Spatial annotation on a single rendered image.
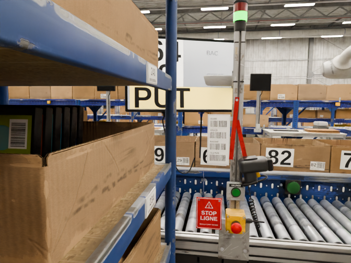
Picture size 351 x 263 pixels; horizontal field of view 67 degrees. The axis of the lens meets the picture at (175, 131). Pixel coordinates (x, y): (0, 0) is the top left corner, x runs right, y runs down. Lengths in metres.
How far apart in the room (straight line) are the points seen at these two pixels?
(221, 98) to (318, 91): 5.46
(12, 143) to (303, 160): 1.58
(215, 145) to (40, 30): 0.91
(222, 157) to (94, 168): 0.77
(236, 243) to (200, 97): 0.60
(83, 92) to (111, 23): 6.59
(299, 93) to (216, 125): 5.44
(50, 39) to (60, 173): 0.13
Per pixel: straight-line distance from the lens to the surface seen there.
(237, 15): 1.08
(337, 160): 1.80
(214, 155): 1.05
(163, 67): 1.09
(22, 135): 0.33
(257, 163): 1.00
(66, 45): 0.20
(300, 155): 1.73
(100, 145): 0.33
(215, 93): 1.13
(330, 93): 6.62
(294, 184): 1.68
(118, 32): 0.39
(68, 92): 7.13
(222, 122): 1.03
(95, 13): 0.33
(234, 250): 1.18
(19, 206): 0.27
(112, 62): 0.27
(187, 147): 1.66
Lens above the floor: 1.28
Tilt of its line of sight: 6 degrees down
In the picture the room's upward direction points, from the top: straight up
